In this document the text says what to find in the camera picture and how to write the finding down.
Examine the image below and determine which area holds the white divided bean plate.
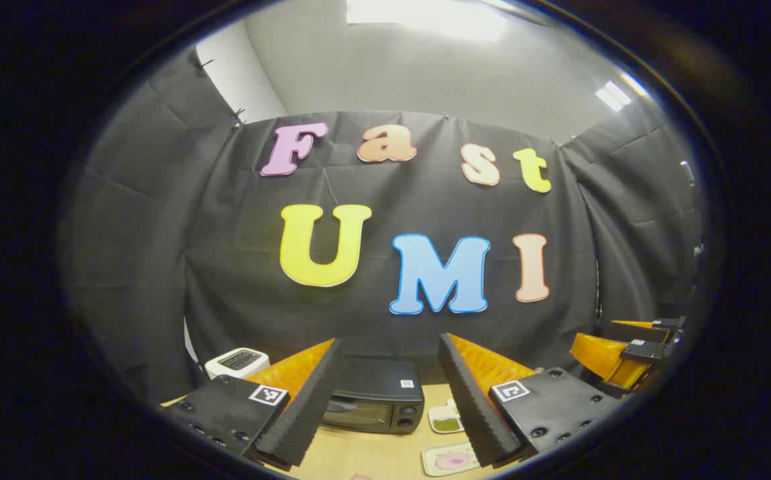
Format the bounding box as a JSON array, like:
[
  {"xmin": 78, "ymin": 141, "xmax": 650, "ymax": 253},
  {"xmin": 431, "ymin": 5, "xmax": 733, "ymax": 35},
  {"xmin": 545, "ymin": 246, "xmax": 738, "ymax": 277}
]
[{"xmin": 428, "ymin": 399, "xmax": 466, "ymax": 434}]

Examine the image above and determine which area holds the square cream plate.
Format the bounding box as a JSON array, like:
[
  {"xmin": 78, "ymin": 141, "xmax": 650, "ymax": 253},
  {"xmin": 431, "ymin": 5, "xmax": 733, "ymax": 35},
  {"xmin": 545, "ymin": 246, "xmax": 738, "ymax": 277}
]
[{"xmin": 422, "ymin": 441, "xmax": 481, "ymax": 477}]

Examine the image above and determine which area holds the ceiling light panel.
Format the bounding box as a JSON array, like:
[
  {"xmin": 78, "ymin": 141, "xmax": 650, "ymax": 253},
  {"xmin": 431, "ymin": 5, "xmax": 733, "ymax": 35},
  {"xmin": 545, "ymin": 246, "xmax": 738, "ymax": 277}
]
[{"xmin": 596, "ymin": 81, "xmax": 632, "ymax": 111}]

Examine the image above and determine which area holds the black electric oven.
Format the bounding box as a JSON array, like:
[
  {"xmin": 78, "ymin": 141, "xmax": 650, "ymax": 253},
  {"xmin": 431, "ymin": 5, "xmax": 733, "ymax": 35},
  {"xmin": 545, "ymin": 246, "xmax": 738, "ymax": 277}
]
[{"xmin": 322, "ymin": 357, "xmax": 425, "ymax": 435}]

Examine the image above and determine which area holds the white toaster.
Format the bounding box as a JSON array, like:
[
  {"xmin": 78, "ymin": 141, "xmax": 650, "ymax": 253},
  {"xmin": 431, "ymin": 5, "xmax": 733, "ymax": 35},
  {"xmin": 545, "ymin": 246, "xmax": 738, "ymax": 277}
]
[{"xmin": 205, "ymin": 347, "xmax": 271, "ymax": 381}]

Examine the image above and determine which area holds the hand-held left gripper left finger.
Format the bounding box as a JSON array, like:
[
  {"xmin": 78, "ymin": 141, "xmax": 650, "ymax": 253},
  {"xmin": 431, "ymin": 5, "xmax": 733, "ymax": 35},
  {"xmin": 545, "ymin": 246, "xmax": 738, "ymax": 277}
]
[{"xmin": 162, "ymin": 338, "xmax": 344, "ymax": 467}]

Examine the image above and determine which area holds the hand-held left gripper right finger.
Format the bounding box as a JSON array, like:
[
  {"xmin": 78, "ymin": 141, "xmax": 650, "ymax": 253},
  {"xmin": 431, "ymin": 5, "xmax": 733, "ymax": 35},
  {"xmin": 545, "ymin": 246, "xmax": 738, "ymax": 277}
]
[{"xmin": 438, "ymin": 333, "xmax": 623, "ymax": 467}]

